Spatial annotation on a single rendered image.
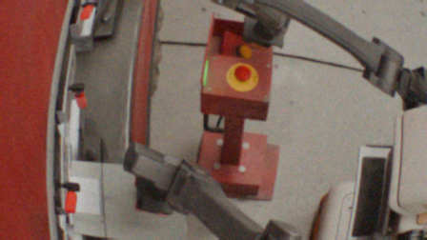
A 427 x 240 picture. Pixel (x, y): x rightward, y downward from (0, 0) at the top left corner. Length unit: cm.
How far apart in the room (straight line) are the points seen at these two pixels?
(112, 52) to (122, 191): 41
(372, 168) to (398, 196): 33
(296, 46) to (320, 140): 37
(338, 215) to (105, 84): 91
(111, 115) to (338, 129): 116
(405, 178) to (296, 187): 141
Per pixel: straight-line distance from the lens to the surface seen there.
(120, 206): 161
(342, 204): 239
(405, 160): 134
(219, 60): 197
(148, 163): 137
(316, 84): 283
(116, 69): 187
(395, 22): 310
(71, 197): 132
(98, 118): 182
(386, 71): 147
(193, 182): 130
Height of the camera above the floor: 254
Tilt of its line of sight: 68 degrees down
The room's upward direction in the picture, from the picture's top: 2 degrees clockwise
